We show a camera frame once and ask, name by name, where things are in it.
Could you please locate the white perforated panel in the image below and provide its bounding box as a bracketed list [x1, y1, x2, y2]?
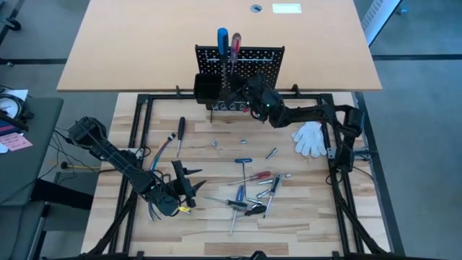
[360, 0, 404, 46]

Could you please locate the large red-handled screwdriver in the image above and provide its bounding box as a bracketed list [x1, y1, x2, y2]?
[230, 32, 243, 76]

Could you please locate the silver wire hook rack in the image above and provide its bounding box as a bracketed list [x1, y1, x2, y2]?
[212, 100, 250, 112]

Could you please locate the coloured wire harness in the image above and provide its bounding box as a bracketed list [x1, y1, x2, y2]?
[146, 132, 178, 222]

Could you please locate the black plastic pegboard bin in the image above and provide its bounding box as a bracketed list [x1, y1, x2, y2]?
[193, 73, 223, 105]

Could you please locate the grey black handled screwdriver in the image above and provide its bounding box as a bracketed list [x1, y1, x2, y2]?
[262, 174, 283, 220]
[203, 195, 249, 209]

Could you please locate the large blue-handled screwdriver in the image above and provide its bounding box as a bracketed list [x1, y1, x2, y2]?
[216, 27, 230, 94]

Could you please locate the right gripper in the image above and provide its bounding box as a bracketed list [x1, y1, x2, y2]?
[226, 74, 286, 128]

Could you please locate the light brown desk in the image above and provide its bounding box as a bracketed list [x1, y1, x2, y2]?
[56, 0, 383, 92]

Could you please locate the black seat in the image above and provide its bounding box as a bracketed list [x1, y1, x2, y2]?
[30, 178, 95, 211]

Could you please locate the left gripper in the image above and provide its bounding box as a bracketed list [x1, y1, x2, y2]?
[158, 160, 207, 209]

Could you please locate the black chair caster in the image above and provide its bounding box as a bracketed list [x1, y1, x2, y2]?
[0, 16, 22, 33]

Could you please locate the black cable bundle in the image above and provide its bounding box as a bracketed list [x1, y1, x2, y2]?
[0, 94, 35, 133]

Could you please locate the blue T-handle hex key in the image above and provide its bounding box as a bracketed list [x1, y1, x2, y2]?
[234, 157, 253, 199]

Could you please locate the black metal pegboard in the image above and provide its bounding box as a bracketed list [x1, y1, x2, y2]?
[194, 44, 286, 124]

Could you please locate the small blue-handled screwdriver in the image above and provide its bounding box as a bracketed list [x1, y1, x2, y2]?
[229, 184, 246, 235]

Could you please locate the grey side table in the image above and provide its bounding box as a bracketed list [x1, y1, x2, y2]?
[0, 96, 65, 207]

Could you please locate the white rectangular desk plate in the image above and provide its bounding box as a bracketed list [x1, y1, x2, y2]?
[271, 3, 302, 14]

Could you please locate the small red-handled screwdriver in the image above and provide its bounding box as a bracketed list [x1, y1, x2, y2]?
[227, 170, 272, 186]

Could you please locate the white paper sheet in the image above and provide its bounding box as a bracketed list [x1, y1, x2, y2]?
[0, 89, 29, 120]

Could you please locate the pink paper sheet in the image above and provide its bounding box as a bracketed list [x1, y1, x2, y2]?
[0, 132, 33, 152]

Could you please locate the slim black-handled screwdriver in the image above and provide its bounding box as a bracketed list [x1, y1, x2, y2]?
[175, 116, 186, 158]

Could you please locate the white work glove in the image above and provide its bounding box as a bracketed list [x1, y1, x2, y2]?
[291, 121, 328, 158]

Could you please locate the black ribbed handle screwdriver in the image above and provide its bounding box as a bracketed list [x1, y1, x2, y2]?
[234, 204, 268, 219]

